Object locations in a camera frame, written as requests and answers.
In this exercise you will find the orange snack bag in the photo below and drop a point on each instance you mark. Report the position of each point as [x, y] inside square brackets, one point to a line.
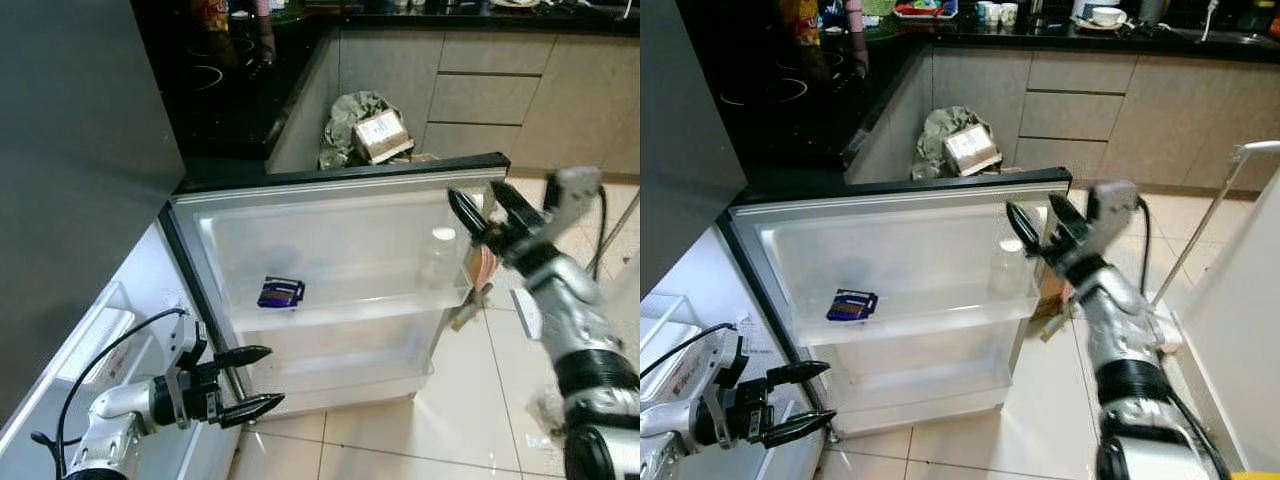
[212, 15]
[800, 22]

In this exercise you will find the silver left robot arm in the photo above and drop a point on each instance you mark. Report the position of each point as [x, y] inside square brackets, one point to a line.
[115, 405]
[670, 420]

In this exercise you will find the crumpled clear plastic bag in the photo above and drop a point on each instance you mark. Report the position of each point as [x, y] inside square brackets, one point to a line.
[548, 410]

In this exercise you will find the white cup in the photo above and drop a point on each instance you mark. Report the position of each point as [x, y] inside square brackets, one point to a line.
[986, 13]
[1008, 14]

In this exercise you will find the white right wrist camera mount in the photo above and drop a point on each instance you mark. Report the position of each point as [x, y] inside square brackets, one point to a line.
[1112, 205]
[575, 190]

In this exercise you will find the tall clear door bin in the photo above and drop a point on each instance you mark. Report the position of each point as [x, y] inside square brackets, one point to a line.
[380, 290]
[950, 300]

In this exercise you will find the black kitchen countertop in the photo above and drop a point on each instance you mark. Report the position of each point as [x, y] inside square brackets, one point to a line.
[230, 120]
[790, 125]

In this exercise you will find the white bowl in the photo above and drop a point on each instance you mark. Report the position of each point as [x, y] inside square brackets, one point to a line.
[1108, 15]

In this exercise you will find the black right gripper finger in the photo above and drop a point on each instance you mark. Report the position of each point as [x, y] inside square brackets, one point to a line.
[1026, 232]
[518, 212]
[1070, 222]
[468, 215]

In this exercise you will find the grey fridge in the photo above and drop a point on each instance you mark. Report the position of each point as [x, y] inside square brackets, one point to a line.
[685, 150]
[80, 150]

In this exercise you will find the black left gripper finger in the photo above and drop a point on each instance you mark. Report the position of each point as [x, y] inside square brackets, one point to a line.
[795, 373]
[800, 427]
[250, 410]
[240, 357]

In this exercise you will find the white folding rack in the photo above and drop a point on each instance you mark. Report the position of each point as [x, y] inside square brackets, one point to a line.
[1230, 300]

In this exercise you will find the blue food packet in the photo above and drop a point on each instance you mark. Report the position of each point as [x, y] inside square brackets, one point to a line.
[280, 293]
[850, 306]

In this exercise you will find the labelled cardboard box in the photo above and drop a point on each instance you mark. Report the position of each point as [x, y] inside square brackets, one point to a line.
[972, 148]
[382, 135]

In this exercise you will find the white plate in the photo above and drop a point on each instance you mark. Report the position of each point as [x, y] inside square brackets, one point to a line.
[1082, 25]

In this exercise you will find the green rubbish bag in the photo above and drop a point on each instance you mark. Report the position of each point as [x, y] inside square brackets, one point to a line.
[930, 140]
[340, 125]

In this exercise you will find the brown wooden brush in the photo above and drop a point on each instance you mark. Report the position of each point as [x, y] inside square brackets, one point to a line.
[1052, 295]
[483, 268]

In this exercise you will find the beige kitchen cabinets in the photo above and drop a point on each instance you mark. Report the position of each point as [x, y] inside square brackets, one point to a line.
[1080, 115]
[480, 100]

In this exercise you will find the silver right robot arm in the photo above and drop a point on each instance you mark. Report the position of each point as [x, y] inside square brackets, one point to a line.
[580, 310]
[1115, 320]

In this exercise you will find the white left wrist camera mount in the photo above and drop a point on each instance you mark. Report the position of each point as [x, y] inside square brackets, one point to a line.
[722, 355]
[186, 345]

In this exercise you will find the pink bottle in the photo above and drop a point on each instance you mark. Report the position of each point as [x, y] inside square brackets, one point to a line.
[856, 35]
[264, 30]

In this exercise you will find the silver fridge door with shelves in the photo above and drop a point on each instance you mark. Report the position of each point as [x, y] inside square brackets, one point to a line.
[340, 250]
[900, 265]

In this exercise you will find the shallow clear door bin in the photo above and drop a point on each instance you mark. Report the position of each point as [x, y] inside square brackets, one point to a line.
[340, 365]
[900, 380]

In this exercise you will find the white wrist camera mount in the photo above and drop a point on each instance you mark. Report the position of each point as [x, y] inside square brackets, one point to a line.
[186, 345]
[1112, 205]
[722, 355]
[575, 190]

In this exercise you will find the black induction hob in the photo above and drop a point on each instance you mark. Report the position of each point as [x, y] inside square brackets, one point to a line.
[770, 90]
[215, 75]

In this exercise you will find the red tray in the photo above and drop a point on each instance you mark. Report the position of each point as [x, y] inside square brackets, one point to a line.
[925, 12]

